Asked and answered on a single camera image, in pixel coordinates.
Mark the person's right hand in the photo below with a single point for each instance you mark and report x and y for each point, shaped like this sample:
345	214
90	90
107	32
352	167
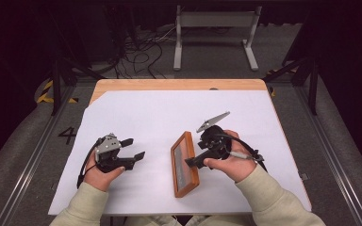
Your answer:
235	168

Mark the wooden picture frame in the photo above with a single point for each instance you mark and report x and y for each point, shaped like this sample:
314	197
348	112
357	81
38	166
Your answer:
182	169

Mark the person's left hand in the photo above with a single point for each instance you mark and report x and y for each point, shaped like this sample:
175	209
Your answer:
99	180

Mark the black metal stand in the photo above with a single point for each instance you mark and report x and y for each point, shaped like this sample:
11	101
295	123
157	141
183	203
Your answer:
56	88
312	88

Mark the white paper sheet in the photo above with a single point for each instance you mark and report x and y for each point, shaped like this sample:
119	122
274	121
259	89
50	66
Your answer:
157	113

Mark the person's leg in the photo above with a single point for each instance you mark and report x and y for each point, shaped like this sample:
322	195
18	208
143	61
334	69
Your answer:
157	221
220	220

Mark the person's left leg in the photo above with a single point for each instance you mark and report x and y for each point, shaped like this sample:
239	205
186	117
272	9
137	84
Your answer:
157	221

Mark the small grey clip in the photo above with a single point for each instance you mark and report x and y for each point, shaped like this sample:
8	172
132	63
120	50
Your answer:
304	176

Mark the aluminium floor rail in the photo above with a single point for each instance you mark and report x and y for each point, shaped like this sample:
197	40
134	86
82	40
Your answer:
333	150
31	157

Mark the person's right leg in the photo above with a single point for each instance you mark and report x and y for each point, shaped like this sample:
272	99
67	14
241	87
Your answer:
220	220

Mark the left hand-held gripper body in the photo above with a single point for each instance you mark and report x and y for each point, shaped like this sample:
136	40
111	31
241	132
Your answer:
108	146

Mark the white metal stand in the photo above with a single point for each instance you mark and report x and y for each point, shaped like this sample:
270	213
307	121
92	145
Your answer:
215	19

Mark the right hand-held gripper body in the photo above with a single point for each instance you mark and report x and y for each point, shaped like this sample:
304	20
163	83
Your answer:
215	141

